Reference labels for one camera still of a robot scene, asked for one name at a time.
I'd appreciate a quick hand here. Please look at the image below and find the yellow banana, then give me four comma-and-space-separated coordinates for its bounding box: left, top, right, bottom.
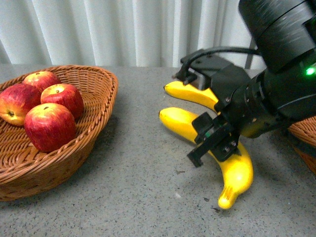
159, 107, 254, 209
164, 81, 221, 115

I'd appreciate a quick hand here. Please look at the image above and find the white pleated curtain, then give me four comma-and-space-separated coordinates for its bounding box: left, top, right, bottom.
0, 0, 255, 67

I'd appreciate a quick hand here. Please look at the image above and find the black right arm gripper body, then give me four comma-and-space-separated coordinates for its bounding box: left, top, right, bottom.
211, 64, 289, 160

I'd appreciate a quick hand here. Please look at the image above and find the red apple rear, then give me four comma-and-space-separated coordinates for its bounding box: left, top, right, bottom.
22, 71, 62, 92

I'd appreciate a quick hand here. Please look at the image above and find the black camera cable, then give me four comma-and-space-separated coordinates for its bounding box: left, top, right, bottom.
175, 46, 259, 82

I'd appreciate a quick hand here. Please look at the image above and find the brown wicker basket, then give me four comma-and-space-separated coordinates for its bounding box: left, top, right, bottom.
0, 65, 119, 201
288, 116, 316, 174

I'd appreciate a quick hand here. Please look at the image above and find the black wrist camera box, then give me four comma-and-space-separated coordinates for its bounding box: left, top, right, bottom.
175, 49, 235, 90

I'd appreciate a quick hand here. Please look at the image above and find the red apple with stem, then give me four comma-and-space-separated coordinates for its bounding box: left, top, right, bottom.
40, 83, 84, 119

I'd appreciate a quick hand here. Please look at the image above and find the red apple table edge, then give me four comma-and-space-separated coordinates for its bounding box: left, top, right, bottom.
24, 103, 76, 153

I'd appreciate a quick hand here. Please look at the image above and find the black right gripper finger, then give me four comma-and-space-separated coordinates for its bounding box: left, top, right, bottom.
187, 112, 235, 167

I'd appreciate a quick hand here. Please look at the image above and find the red yellow apple front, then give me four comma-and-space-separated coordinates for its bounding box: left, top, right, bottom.
0, 83, 41, 126

